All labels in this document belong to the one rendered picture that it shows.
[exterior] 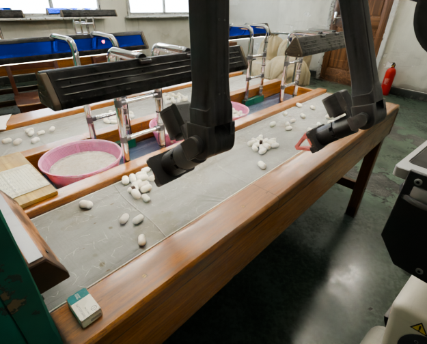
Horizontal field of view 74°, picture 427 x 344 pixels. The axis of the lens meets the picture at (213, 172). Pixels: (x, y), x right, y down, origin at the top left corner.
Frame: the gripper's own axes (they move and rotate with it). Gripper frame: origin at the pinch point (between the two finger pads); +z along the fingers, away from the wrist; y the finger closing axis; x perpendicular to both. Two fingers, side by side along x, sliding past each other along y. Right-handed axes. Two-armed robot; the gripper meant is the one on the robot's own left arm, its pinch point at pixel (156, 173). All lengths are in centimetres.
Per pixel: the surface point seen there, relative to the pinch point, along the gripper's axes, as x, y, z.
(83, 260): 10.5, 22.2, 6.2
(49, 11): -245, -109, 263
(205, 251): 20.5, 2.9, -9.9
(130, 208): 5.0, 5.1, 12.8
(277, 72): -67, -302, 145
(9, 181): -17.1, 25.0, 33.6
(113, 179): -5.3, 2.1, 22.4
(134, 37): -60, -39, 36
